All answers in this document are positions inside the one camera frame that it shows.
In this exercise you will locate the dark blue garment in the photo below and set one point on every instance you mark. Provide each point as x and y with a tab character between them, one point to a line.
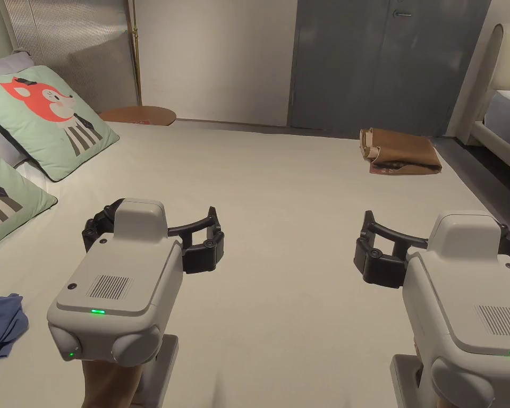
2	323

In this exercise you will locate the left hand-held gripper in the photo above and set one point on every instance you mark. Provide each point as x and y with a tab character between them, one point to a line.
119	272

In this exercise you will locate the grey ribbed panel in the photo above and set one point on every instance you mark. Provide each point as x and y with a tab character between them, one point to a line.
76	46

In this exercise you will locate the grey double door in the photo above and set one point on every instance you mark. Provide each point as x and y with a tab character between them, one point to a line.
378	68

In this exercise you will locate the bed with beige sheet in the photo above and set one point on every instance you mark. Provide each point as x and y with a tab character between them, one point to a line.
280	191

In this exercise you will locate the white pillow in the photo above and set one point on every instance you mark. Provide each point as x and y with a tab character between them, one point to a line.
0	142
8	63

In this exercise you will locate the brass lamp pole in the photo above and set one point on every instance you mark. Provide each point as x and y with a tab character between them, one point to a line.
137	51

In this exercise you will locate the green cushion with striped print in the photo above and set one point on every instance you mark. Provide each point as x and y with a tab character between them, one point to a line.
12	212

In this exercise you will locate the beige arched headboard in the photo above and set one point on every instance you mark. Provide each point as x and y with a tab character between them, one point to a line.
505	55

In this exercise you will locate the person's left hand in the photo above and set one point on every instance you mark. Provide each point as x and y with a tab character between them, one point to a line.
106	384

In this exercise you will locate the green cushion with fox print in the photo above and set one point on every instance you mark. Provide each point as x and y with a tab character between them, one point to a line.
34	127

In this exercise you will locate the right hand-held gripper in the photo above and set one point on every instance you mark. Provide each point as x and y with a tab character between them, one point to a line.
467	289

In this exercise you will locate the beige bed with grey mattress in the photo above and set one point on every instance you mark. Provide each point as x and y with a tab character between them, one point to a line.
503	123

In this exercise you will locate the person's right hand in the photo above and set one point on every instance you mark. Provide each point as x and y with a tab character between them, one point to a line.
429	389

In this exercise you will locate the brown paper bag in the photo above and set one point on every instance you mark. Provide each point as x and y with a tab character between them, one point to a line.
408	151

